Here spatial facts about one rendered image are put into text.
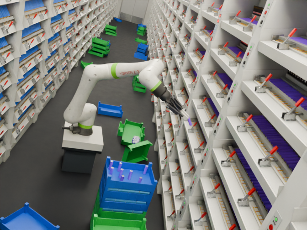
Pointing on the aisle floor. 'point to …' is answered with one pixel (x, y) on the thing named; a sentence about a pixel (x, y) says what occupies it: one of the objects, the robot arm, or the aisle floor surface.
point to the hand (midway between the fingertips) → (183, 114)
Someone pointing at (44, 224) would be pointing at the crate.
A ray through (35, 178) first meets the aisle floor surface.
